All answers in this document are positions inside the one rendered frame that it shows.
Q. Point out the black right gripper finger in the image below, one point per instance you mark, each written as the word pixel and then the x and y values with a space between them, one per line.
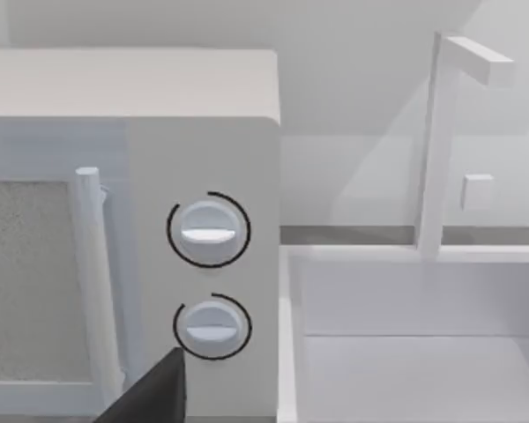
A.
pixel 158 392

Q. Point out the small white microwave knob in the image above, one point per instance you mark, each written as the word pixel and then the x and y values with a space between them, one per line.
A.
pixel 211 327

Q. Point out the large white microwave knob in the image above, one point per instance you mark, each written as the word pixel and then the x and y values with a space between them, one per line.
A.
pixel 208 229

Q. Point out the microwave oven door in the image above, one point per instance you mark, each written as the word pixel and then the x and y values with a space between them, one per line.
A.
pixel 35 264

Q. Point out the pale microwave oven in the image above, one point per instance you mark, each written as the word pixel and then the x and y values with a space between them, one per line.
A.
pixel 229 154

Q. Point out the white sink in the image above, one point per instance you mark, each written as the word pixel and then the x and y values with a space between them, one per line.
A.
pixel 414 352

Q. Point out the tall white tap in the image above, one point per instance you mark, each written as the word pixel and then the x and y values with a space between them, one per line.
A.
pixel 436 145

